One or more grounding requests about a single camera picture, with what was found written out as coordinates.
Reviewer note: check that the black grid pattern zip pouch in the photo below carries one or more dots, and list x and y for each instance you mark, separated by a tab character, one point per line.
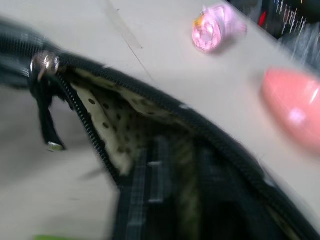
160	105

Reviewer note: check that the silver zipper slider black pull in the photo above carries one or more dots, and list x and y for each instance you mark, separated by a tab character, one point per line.
46	82

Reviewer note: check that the salmon pink rounded plastic object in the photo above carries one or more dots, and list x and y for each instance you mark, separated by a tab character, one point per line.
292	100

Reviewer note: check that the small red object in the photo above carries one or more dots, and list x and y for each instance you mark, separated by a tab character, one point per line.
262	18

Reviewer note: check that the green flat object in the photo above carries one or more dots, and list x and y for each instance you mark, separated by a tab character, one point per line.
47	237

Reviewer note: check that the dark equipment with white markings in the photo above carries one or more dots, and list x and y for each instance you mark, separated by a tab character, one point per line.
295	22

